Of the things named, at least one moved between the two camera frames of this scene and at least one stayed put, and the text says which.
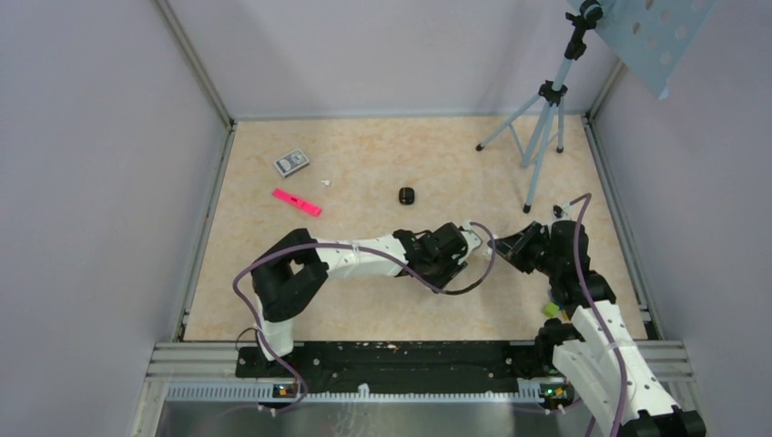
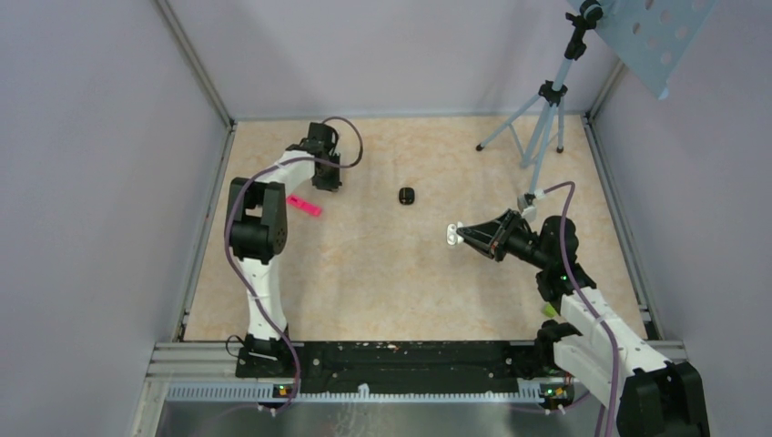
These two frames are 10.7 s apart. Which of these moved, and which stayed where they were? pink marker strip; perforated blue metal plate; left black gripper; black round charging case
Moved: left black gripper
Stayed: perforated blue metal plate; black round charging case; pink marker strip
